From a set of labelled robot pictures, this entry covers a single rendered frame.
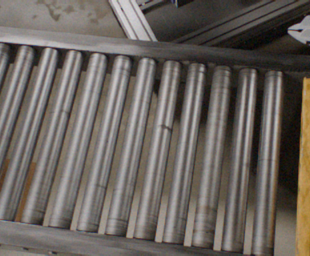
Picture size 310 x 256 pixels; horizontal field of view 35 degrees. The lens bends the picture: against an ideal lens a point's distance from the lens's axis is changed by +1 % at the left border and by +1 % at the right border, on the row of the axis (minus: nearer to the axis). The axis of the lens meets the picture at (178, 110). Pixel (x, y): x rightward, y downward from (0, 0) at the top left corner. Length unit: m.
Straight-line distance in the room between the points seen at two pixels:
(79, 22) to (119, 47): 1.08
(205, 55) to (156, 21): 0.80
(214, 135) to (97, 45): 0.39
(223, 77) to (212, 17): 0.83
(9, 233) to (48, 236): 0.09
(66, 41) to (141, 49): 0.20
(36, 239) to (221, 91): 0.54
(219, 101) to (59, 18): 1.34
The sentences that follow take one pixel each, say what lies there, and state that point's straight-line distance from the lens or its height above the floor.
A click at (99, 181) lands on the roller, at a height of 0.80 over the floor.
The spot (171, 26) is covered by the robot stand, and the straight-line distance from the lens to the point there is 2.01.
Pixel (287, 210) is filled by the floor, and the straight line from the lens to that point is 1.95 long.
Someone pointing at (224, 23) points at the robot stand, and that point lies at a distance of 2.00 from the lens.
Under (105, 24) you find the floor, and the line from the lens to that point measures 2.31.
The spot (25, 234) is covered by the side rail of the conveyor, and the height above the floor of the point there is 0.80.
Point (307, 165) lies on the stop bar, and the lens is 1.13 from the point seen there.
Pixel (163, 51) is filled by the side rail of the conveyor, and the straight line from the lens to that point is 1.26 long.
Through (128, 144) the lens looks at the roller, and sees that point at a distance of 1.16.
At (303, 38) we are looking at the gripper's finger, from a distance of 1.32.
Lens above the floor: 1.88
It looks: 66 degrees down
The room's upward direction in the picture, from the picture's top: 8 degrees counter-clockwise
